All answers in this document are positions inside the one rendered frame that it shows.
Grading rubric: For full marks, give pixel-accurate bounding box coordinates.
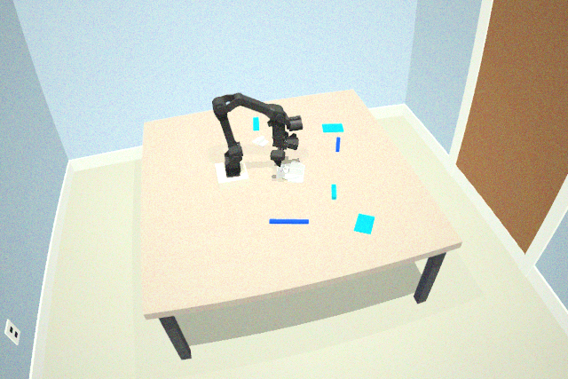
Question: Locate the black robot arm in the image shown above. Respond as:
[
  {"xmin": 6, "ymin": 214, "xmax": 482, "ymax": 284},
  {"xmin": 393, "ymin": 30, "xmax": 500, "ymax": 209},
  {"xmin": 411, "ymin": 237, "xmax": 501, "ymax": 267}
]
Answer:
[{"xmin": 212, "ymin": 93, "xmax": 304, "ymax": 178}]

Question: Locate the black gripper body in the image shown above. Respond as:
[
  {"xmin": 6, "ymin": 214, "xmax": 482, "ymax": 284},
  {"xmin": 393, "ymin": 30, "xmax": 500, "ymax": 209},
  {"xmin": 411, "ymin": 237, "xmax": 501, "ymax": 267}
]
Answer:
[{"xmin": 270, "ymin": 131, "xmax": 288, "ymax": 161}]

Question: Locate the cyan square tile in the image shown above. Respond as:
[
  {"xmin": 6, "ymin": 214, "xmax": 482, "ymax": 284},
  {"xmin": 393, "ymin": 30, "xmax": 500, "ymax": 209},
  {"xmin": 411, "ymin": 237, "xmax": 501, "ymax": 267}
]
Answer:
[{"xmin": 354, "ymin": 214, "xmax": 375, "ymax": 235}]

